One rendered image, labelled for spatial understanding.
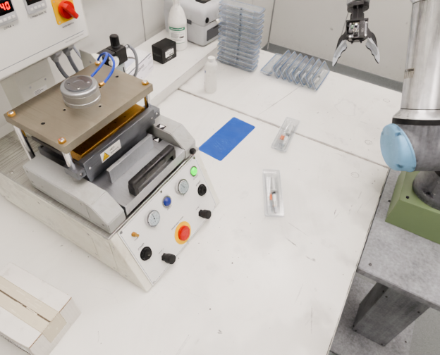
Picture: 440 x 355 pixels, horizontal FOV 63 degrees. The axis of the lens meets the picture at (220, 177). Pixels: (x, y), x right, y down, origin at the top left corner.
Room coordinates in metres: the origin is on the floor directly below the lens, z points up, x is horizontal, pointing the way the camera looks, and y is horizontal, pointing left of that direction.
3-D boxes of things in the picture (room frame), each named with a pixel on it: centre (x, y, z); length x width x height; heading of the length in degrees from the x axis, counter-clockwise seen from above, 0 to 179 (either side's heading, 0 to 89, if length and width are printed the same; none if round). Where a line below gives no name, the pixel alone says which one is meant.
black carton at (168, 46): (1.41, 0.27, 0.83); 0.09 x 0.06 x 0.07; 147
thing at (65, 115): (0.69, 0.34, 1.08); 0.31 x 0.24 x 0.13; 151
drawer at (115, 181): (0.63, 0.28, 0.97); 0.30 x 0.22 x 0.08; 61
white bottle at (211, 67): (1.26, 0.06, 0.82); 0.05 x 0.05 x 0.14
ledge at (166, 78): (1.39, 0.30, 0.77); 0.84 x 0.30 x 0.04; 153
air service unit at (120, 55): (0.91, 0.32, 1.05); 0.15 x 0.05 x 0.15; 151
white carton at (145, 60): (1.23, 0.40, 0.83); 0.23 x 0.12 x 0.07; 163
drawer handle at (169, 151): (0.57, 0.16, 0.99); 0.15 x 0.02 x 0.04; 151
